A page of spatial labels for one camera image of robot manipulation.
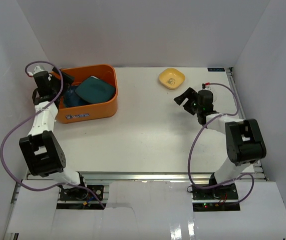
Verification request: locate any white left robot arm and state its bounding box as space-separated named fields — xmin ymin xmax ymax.
xmin=19 ymin=65 xmax=88 ymax=200

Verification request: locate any teal square plate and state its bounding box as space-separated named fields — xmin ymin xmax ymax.
xmin=75 ymin=76 xmax=116 ymax=104

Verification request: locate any clear glass plate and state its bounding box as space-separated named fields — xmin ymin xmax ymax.
xmin=211 ymin=84 xmax=217 ymax=102

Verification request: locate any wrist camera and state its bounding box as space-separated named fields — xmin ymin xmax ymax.
xmin=32 ymin=65 xmax=46 ymax=76
xmin=201 ymin=82 xmax=213 ymax=92

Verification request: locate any dark blue leaf plate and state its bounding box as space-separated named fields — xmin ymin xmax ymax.
xmin=63 ymin=85 xmax=88 ymax=108

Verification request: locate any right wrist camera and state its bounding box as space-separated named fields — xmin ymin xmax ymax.
xmin=201 ymin=82 xmax=213 ymax=92

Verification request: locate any orange plastic bin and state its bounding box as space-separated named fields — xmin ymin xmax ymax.
xmin=56 ymin=64 xmax=118 ymax=124

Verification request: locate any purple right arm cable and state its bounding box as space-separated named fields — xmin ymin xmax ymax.
xmin=187 ymin=82 xmax=255 ymax=206

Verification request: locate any yellow square bowl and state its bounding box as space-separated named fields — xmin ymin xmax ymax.
xmin=158 ymin=68 xmax=185 ymax=90

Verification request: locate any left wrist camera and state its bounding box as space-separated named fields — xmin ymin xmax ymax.
xmin=32 ymin=65 xmax=46 ymax=76

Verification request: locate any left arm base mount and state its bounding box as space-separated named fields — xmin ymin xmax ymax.
xmin=57 ymin=183 xmax=105 ymax=205

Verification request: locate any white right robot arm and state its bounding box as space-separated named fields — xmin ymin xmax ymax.
xmin=174 ymin=88 xmax=266 ymax=199

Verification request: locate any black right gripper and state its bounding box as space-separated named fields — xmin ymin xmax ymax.
xmin=174 ymin=87 xmax=202 ymax=116

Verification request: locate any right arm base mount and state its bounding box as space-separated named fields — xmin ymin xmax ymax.
xmin=186 ymin=183 xmax=240 ymax=212

